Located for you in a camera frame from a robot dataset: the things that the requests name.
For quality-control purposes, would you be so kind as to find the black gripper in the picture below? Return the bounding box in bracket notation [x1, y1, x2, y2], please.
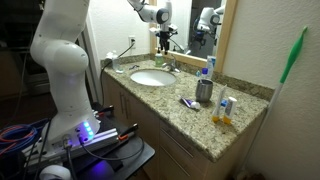
[158, 30, 171, 55]

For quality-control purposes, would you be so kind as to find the green soap pump bottle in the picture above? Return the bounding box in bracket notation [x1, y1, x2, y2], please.
[154, 48, 165, 68]

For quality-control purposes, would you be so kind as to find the chrome sink faucet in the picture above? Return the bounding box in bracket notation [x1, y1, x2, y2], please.
[162, 54, 181, 74]

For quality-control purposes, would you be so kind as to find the white oval sink basin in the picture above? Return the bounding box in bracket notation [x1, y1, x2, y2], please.
[129, 68, 178, 88]

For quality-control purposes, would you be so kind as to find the small white bottle blue cap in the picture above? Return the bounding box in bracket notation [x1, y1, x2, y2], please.
[200, 67, 210, 81]

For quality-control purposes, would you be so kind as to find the tall white blue tube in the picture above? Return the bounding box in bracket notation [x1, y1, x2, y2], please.
[205, 55, 217, 80]

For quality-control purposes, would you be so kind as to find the grey metal cup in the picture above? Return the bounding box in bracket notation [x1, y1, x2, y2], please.
[195, 78, 214, 103]

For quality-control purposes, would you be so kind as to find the purple toothpaste tube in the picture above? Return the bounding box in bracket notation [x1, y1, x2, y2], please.
[179, 96, 201, 111]

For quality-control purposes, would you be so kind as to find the white door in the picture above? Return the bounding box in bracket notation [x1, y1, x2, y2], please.
[78, 13, 103, 104]

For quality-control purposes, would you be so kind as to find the light wood vanity cabinet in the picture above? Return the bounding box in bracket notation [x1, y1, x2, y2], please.
[101, 71, 268, 180]

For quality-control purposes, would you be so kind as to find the black orange clamp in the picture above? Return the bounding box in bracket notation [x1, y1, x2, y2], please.
[117, 123, 139, 141]
[96, 104, 115, 118]

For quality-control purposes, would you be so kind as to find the short white tube yellow cap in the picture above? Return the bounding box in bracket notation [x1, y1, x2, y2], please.
[222, 96, 238, 126]

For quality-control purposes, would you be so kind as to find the black robot cart platform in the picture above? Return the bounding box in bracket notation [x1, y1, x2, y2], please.
[66, 113, 156, 180]

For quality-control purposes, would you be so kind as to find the white round device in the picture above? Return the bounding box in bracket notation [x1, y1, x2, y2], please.
[39, 164, 73, 180]

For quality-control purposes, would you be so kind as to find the white wall power outlet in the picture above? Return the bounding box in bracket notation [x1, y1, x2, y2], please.
[128, 35, 137, 50]

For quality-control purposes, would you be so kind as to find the black power cable with plug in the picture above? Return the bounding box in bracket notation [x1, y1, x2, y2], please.
[99, 39, 136, 108]

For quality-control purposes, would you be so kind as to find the wooden framed wall mirror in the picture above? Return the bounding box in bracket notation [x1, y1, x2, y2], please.
[148, 0, 239, 73]

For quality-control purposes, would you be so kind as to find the metal cabinet bar handle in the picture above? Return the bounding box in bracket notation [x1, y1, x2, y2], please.
[159, 146, 188, 178]
[161, 128, 195, 159]
[118, 91, 125, 116]

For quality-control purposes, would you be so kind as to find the long aluminium extrusion rail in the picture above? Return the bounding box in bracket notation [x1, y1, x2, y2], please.
[23, 128, 120, 168]

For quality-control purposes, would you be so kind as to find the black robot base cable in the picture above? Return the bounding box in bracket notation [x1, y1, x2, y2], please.
[64, 136, 79, 180]
[78, 134, 145, 162]

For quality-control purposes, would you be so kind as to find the green handled mop pole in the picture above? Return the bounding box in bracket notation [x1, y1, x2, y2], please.
[233, 25, 309, 178]

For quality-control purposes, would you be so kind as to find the blue cable bundle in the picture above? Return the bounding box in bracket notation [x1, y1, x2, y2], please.
[0, 118, 51, 158]

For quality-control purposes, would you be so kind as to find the orange cable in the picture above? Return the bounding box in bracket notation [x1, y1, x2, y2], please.
[0, 124, 38, 156]

